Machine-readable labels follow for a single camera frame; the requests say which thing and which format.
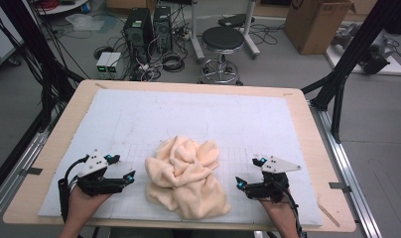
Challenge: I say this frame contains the white round table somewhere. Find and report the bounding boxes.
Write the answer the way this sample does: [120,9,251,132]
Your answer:
[36,0,90,16]

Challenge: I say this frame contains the aluminium rail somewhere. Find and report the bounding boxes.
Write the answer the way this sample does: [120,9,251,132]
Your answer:
[309,100,383,238]
[0,132,50,226]

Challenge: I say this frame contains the narrow black computer tower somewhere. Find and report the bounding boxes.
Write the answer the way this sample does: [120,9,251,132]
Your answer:
[152,5,174,54]

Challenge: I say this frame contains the peach towel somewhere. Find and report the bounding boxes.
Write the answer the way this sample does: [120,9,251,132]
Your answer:
[144,135,232,220]

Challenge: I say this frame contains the black tape strip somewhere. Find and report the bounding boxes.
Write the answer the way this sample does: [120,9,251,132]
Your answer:
[19,167,44,177]
[329,181,352,193]

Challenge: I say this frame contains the white foam mat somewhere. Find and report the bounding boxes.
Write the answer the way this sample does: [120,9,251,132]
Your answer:
[38,88,324,227]

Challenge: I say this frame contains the thin wooden stick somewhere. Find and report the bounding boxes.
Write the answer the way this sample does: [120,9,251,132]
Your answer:
[317,197,341,228]

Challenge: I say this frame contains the black flat device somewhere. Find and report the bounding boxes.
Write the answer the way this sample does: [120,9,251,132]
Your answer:
[217,13,256,28]

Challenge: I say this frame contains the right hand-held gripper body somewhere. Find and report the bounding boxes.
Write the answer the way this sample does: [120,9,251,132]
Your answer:
[246,155,302,203]

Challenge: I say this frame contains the white board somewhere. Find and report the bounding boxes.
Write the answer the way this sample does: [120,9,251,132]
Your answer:
[326,44,401,76]

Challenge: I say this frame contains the dark grey machine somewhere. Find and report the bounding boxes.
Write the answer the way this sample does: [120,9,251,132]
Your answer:
[332,23,400,75]

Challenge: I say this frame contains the person's right hand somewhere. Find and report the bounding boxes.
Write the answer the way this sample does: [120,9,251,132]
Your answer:
[259,197,300,232]

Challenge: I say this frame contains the clear plastic bag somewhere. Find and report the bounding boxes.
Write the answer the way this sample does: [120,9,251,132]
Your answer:
[65,13,105,33]

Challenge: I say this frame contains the cardboard box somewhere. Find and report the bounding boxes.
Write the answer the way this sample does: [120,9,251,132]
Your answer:
[283,0,353,56]

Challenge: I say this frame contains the white panel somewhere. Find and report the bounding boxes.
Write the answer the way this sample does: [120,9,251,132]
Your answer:
[0,0,24,65]

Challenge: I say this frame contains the wide black computer tower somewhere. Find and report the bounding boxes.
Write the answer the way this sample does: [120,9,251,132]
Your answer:
[123,7,154,65]

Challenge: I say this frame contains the coiled black cable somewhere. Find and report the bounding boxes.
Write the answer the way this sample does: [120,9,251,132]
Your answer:
[161,51,187,73]

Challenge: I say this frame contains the white stand leg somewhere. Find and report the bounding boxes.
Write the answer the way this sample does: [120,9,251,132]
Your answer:
[241,0,261,60]
[190,0,206,63]

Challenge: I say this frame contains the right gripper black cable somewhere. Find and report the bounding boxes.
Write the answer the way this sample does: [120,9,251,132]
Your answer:
[274,179,307,238]

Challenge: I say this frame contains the black frame strut with cables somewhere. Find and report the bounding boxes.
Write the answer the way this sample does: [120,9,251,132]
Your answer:
[0,0,87,133]

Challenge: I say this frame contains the person's left hand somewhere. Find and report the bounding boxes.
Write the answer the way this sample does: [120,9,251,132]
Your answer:
[67,186,113,229]

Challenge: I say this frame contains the white power supply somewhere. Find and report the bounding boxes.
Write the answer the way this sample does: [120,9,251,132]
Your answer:
[105,52,123,79]
[95,52,113,75]

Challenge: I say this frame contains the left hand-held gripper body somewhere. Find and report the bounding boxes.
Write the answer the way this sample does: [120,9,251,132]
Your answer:
[76,149,125,196]

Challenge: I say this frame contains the black round stool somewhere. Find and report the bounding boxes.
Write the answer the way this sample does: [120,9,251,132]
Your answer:
[198,26,245,86]

